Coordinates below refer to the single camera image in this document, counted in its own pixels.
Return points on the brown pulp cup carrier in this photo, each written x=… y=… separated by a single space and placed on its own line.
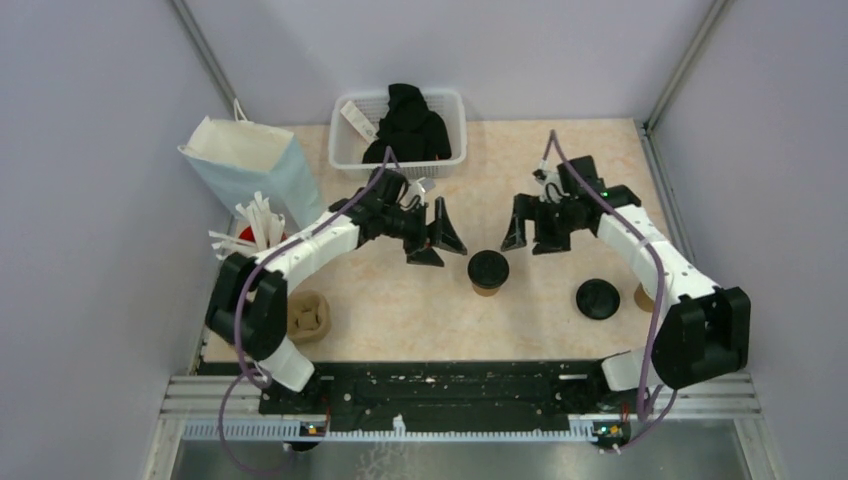
x=308 y=317

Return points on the red straw holder cup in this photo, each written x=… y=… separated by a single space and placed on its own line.
x=248 y=236

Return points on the stack of paper cups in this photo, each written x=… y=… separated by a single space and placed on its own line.
x=643 y=300

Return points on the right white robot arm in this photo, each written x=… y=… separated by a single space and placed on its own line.
x=702 y=330

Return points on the white plastic basket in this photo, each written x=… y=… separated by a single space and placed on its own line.
x=346 y=147

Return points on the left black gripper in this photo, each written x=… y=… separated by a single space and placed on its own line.
x=420 y=250

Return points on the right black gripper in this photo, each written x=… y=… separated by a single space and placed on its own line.
x=526 y=208

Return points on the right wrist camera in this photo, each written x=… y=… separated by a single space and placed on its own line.
x=550 y=183

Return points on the black coffee cup lid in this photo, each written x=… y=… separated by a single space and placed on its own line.
x=488 y=269

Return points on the black cloth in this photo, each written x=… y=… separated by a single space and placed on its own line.
x=413 y=131

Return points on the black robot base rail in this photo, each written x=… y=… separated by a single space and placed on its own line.
x=452 y=396

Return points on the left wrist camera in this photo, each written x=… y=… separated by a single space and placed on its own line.
x=417 y=191

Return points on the white paper packet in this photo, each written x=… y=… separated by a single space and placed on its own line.
x=358 y=121

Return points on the brown paper coffee cup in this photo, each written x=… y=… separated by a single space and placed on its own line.
x=484 y=291

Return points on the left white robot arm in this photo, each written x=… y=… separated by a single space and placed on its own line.
x=249 y=301

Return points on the light blue paper bag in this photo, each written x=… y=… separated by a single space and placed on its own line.
x=237 y=158

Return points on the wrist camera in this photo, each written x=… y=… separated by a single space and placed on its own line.
x=550 y=183
x=417 y=191

